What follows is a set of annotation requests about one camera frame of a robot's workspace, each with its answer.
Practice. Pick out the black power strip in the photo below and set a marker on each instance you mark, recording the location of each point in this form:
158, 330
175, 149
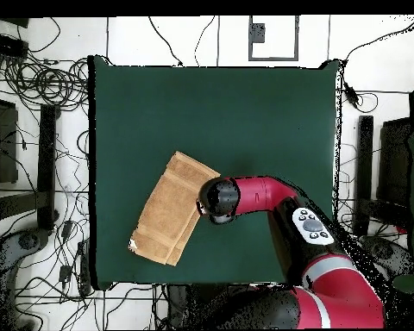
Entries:
5, 46

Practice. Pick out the dark green table cloth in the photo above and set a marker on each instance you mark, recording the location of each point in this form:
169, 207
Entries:
193, 120

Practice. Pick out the grey floor hatch frame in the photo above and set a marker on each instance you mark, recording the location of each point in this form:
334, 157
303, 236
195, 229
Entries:
249, 51

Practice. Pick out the black stand base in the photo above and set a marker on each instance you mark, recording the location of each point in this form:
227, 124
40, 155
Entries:
365, 165
47, 165

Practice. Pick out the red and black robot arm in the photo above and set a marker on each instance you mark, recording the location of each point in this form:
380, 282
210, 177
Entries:
262, 193

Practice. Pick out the tan terry towel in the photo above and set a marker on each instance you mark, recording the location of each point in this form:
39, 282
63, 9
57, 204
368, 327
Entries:
169, 213

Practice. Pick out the black box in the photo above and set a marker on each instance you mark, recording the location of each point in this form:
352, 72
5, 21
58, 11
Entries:
5, 144
396, 162

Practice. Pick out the grey swivel chair base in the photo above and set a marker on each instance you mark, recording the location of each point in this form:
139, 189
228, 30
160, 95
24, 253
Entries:
27, 240
386, 251

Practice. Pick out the grey floor socket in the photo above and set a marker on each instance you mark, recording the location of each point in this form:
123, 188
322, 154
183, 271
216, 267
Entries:
257, 33

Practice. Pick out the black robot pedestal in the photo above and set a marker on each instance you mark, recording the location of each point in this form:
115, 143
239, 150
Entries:
179, 307

